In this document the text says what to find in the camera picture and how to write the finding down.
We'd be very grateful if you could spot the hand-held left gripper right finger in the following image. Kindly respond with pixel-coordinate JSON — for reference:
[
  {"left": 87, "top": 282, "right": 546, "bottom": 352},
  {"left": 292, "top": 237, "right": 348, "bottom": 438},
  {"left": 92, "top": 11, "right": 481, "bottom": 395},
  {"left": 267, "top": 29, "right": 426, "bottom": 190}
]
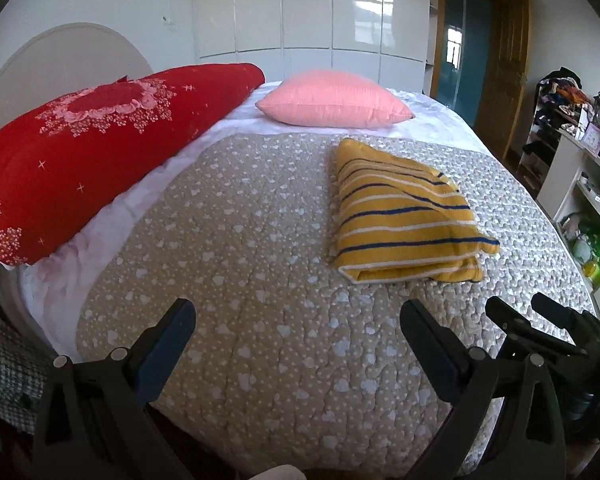
[{"left": 399, "top": 300, "right": 567, "bottom": 480}]

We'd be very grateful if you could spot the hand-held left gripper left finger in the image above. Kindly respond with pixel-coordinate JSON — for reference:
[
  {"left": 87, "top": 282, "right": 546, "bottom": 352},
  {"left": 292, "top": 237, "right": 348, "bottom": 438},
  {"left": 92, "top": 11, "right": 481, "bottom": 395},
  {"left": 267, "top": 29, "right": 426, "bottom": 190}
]
[{"left": 32, "top": 298, "right": 197, "bottom": 480}]

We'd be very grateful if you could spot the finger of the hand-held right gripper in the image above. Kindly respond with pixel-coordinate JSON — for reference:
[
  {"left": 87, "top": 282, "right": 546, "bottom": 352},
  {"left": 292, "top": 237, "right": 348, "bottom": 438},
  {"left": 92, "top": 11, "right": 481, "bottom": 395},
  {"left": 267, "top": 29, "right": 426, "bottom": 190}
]
[
  {"left": 485, "top": 297, "right": 590, "bottom": 357},
  {"left": 531, "top": 292, "right": 600, "bottom": 342}
]

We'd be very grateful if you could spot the yellow striped sweater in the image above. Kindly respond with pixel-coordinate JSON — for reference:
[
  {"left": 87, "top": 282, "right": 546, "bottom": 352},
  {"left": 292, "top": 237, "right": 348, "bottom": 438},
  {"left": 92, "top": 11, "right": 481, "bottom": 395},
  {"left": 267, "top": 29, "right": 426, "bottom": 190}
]
[{"left": 328, "top": 138, "right": 501, "bottom": 285}]

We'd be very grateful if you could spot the rack with clothes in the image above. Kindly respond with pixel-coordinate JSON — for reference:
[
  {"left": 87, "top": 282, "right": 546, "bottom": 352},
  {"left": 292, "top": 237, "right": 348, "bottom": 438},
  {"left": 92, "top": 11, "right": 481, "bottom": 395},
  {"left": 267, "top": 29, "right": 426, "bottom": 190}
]
[{"left": 517, "top": 66, "right": 597, "bottom": 197}]

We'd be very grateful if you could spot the beige heart-print blanket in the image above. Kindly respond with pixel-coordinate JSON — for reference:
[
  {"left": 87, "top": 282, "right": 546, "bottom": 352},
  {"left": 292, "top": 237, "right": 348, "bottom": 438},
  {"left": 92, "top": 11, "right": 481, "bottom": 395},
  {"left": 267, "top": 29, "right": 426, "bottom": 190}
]
[{"left": 75, "top": 132, "right": 600, "bottom": 477}]

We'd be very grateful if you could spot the white bed sheet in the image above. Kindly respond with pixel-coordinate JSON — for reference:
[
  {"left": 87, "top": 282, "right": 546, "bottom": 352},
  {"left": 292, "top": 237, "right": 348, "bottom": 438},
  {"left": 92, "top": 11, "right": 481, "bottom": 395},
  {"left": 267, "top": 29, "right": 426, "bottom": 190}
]
[{"left": 17, "top": 80, "right": 486, "bottom": 357}]

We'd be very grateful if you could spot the white shelf cabinet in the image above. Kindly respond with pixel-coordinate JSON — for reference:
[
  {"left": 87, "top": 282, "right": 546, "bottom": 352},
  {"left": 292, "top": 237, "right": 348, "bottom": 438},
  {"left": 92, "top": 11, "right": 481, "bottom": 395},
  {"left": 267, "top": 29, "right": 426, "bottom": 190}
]
[{"left": 536, "top": 124, "right": 600, "bottom": 243}]

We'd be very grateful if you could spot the grey checked cloth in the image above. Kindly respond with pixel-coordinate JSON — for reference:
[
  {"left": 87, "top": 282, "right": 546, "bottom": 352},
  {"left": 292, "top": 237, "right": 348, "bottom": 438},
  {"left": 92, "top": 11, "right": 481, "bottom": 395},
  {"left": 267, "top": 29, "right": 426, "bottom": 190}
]
[{"left": 0, "top": 304, "right": 57, "bottom": 437}]

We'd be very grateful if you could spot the red floral pillow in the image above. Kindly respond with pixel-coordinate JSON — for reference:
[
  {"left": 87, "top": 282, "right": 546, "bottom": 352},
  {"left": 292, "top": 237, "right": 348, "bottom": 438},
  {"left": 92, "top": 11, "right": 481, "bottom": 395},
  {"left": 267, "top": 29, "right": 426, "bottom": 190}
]
[{"left": 0, "top": 63, "right": 266, "bottom": 267}]

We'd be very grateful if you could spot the wooden door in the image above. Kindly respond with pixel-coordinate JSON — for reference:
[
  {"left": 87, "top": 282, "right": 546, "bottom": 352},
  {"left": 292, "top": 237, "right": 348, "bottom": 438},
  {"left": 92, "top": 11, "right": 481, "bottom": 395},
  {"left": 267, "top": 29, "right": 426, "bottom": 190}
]
[{"left": 474, "top": 0, "right": 532, "bottom": 162}]

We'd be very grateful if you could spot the pink pillow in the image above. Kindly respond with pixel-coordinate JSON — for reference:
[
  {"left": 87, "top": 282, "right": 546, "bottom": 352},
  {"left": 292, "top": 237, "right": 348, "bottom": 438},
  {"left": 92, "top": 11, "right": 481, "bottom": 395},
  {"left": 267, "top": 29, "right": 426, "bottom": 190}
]
[{"left": 255, "top": 69, "right": 415, "bottom": 129}]

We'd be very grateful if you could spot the teal glass door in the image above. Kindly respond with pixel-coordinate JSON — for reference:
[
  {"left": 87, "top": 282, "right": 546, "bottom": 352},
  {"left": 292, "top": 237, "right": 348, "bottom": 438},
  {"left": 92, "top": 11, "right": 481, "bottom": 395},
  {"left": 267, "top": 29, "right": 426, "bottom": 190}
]
[{"left": 437, "top": 0, "right": 494, "bottom": 129}]

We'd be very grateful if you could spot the white round headboard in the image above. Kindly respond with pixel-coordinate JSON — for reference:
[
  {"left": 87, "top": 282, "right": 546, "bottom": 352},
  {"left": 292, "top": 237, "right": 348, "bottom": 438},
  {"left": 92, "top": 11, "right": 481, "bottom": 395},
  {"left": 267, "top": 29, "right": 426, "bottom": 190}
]
[{"left": 0, "top": 22, "right": 154, "bottom": 350}]

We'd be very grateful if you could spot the white glossy wardrobe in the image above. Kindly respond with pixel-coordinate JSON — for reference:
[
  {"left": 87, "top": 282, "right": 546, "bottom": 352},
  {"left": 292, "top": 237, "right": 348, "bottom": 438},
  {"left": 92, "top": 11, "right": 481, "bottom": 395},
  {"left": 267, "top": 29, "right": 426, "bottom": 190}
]
[{"left": 195, "top": 0, "right": 439, "bottom": 94}]

